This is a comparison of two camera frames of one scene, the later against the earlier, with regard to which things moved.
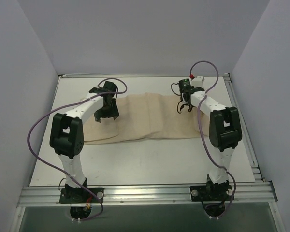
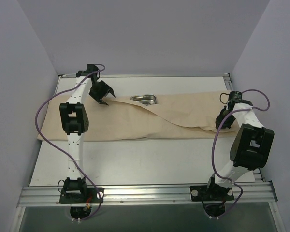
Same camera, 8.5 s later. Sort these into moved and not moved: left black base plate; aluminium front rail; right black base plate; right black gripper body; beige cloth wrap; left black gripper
Moved: left black gripper; beige cloth wrap; right black gripper body
Not moved: right black base plate; aluminium front rail; left black base plate
